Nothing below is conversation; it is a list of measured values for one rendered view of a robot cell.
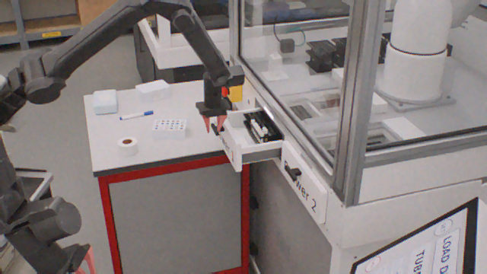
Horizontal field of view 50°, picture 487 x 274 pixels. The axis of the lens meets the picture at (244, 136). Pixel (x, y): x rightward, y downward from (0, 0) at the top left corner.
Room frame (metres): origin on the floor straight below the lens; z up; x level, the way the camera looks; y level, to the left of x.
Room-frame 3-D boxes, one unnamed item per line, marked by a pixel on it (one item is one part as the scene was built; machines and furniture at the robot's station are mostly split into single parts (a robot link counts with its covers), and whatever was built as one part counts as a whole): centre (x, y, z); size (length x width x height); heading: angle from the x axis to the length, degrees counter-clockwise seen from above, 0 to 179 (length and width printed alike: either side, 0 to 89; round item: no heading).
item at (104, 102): (1.95, 0.58, 0.78); 0.15 x 0.10 x 0.04; 14
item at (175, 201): (1.85, 0.34, 0.38); 0.62 x 0.58 x 0.76; 18
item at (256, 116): (1.57, -0.13, 0.87); 0.22 x 0.18 x 0.06; 108
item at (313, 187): (1.25, -0.17, 0.87); 0.29 x 0.02 x 0.11; 18
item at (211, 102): (1.47, 0.10, 1.03); 0.10 x 0.07 x 0.07; 108
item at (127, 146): (1.59, 0.42, 0.78); 0.07 x 0.07 x 0.04
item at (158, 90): (2.04, 0.40, 0.79); 0.13 x 0.09 x 0.05; 122
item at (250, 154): (1.57, -0.14, 0.86); 0.40 x 0.26 x 0.06; 108
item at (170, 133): (1.72, 0.28, 0.78); 0.12 x 0.08 x 0.04; 90
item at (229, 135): (1.51, 0.06, 0.87); 0.29 x 0.02 x 0.11; 18
